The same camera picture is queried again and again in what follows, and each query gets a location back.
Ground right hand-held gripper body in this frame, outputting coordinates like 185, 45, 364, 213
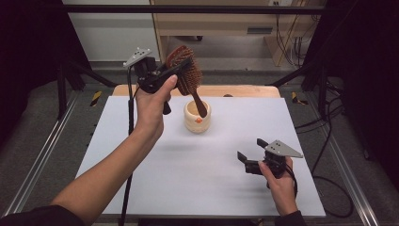
244, 139, 304, 180

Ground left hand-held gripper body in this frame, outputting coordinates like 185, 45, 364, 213
122, 46, 177, 116

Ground brown wooden hairbrush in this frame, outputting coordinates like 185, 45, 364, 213
165, 44, 209, 119

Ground cream ribbed cup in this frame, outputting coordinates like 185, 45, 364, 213
184, 100, 213, 135

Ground person's left hand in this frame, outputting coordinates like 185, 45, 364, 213
135, 74, 179, 139

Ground person's right hand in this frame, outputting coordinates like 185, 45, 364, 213
257, 157, 299, 218

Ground white table sheet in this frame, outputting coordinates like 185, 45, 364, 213
75, 95, 327, 219

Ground wooden table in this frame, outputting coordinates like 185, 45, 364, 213
112, 84, 281, 98

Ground white cabinet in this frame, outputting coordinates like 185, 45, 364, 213
61, 0, 161, 62

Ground light wooden desk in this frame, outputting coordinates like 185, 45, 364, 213
150, 0, 327, 68

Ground black sleeve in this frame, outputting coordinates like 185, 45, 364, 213
274, 210, 308, 226
0, 204, 87, 226

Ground black curtain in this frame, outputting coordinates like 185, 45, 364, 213
0, 0, 92, 140
302, 0, 399, 185

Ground black floor cable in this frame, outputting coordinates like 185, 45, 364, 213
295, 79, 346, 177

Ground black horizontal frame bar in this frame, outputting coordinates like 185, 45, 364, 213
61, 4, 328, 15

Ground aluminium rail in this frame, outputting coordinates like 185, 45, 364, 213
0, 91, 80, 218
304, 93, 381, 226

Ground black metal frame stand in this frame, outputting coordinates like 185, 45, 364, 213
268, 60, 331, 120
56, 57, 119, 121

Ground right hand-held gripper cable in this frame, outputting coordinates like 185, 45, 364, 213
283, 163, 355, 219

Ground black hanging desk cables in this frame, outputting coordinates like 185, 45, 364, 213
274, 13, 314, 69

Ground yellow hanging cable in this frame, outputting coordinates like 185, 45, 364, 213
281, 0, 307, 65

